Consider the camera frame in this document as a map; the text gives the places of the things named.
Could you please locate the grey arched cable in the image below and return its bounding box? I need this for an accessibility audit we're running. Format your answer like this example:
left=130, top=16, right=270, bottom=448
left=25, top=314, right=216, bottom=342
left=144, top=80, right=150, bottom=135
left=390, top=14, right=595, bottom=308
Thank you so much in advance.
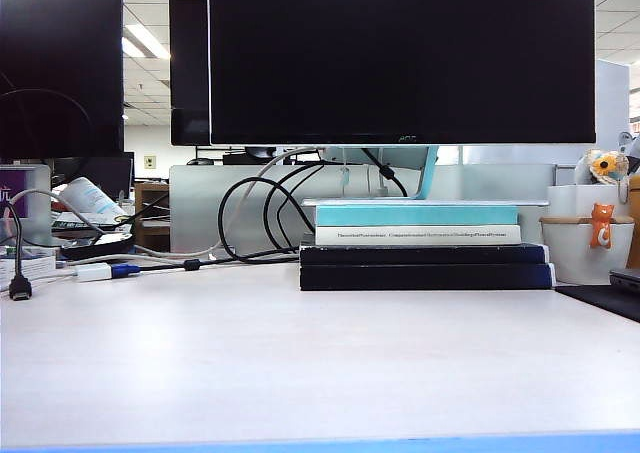
left=6, top=188, right=109, bottom=237

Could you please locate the white book with printed spine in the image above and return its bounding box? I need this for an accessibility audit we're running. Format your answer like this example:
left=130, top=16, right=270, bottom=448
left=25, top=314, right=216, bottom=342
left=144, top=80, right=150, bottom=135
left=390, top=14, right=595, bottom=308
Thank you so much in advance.
left=314, top=224, right=523, bottom=247

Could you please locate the blue VGA plug black cable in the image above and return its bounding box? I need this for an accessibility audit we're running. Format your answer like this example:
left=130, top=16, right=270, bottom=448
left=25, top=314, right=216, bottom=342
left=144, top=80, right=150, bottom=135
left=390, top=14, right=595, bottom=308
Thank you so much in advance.
left=109, top=255, right=303, bottom=277

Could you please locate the thick black book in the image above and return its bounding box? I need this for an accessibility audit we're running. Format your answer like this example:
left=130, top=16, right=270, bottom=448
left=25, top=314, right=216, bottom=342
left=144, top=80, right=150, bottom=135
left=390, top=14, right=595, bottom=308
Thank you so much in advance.
left=298, top=262, right=557, bottom=292

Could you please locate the black monitor with thin bezel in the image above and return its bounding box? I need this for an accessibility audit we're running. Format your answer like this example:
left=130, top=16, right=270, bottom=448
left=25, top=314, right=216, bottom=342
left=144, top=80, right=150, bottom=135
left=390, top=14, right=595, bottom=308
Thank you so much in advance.
left=0, top=0, right=125, bottom=160

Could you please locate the small dark background monitor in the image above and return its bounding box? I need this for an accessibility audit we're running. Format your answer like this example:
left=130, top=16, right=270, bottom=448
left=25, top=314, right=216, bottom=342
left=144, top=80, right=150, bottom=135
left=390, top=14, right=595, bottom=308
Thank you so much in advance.
left=51, top=151, right=136, bottom=200

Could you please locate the straw hat sunflower ornament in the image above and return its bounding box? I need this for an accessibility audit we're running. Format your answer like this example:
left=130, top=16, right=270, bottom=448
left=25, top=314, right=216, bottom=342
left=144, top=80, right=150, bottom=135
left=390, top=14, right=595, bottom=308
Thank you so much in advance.
left=572, top=147, right=630, bottom=204

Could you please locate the silver display with purple screen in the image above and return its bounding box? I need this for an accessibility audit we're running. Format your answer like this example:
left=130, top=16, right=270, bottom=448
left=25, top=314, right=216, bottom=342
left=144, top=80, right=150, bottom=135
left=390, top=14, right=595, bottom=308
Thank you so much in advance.
left=0, top=164, right=53, bottom=248

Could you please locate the large black computer monitor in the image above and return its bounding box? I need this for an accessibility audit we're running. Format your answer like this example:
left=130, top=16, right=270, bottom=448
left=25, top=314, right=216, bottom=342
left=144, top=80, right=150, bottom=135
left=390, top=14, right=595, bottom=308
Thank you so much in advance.
left=207, top=0, right=597, bottom=147

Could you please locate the black monitor with taped edge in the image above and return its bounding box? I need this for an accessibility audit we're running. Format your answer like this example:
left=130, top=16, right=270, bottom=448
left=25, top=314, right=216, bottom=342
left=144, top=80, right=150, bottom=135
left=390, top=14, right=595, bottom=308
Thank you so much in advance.
left=168, top=0, right=211, bottom=148

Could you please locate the black looped cable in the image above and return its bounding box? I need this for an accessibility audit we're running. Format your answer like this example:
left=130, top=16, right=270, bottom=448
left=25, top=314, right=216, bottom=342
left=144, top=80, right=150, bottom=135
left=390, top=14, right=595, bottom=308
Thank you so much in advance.
left=217, top=160, right=328, bottom=264

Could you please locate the black HDMI cable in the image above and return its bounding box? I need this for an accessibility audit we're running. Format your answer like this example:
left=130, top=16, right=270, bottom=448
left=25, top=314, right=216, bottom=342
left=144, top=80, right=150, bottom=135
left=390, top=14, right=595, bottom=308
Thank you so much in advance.
left=0, top=203, right=33, bottom=303

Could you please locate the flat black gadget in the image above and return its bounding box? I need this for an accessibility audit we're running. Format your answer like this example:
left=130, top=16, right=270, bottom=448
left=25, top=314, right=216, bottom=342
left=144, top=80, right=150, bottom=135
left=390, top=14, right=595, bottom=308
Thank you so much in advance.
left=59, top=232, right=136, bottom=262

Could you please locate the white box with blue print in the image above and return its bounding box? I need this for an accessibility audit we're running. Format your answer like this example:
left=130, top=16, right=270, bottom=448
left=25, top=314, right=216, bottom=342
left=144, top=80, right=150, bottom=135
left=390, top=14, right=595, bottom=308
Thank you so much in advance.
left=0, top=245, right=59, bottom=287

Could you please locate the white bottle with blue print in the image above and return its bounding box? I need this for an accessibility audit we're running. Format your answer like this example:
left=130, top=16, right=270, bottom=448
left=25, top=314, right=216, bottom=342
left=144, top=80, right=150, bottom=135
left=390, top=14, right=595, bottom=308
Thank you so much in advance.
left=65, top=176, right=128, bottom=219

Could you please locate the white video adapter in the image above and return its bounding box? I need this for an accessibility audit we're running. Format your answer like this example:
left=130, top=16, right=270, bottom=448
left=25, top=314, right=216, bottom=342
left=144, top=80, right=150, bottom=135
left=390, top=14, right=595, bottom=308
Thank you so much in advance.
left=75, top=262, right=112, bottom=283

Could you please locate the white mug with wooden lid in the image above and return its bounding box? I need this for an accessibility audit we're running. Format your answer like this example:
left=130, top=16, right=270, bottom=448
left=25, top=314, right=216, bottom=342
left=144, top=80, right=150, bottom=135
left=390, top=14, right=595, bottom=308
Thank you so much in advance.
left=539, top=214, right=635, bottom=286

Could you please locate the teal book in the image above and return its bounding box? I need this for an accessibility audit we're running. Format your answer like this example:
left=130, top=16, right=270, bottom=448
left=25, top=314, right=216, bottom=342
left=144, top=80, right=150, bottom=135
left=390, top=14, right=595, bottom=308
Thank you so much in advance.
left=314, top=204, right=520, bottom=227

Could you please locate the thin black book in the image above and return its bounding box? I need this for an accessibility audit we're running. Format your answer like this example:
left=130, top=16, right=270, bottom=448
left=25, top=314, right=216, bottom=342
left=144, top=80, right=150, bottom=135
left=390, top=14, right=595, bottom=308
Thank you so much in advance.
left=298, top=242, right=549, bottom=266

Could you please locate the white partition panel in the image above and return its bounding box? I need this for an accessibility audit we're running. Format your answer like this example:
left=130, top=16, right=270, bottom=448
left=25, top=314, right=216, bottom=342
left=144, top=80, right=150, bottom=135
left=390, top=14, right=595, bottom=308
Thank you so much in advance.
left=594, top=58, right=631, bottom=149

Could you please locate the black cable with ferrite bead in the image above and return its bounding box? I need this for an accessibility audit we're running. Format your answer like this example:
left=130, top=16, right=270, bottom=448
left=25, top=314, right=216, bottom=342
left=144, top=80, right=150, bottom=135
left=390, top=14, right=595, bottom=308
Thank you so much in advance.
left=360, top=146, right=409, bottom=198

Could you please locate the orange cat figurine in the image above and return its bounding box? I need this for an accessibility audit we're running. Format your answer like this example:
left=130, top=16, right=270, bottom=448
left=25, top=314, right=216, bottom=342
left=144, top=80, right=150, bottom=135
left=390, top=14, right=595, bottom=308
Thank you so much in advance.
left=589, top=202, right=614, bottom=250

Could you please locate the brown wooden cabinet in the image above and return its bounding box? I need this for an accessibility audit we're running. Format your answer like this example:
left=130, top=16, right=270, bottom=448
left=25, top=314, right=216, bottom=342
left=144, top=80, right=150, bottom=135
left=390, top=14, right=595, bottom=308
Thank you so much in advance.
left=133, top=182, right=171, bottom=252

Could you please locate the silver laptop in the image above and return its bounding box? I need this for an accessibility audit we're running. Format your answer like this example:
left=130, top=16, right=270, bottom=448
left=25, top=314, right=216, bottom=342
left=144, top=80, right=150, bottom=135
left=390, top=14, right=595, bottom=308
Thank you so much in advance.
left=608, top=267, right=640, bottom=294

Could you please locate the grey toy figure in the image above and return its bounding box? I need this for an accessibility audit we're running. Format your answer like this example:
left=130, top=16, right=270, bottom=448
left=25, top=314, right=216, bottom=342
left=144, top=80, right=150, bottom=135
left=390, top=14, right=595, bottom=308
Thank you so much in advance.
left=617, top=130, right=640, bottom=174

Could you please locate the black desk mat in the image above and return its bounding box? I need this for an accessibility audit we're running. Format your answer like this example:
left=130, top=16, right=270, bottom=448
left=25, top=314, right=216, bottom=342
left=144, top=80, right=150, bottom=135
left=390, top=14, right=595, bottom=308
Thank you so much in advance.
left=554, top=284, right=640, bottom=324

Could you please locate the silver and teal monitor stand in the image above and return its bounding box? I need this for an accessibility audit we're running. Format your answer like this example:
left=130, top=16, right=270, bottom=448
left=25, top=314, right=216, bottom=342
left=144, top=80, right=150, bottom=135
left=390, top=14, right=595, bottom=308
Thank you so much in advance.
left=300, top=145, right=551, bottom=208

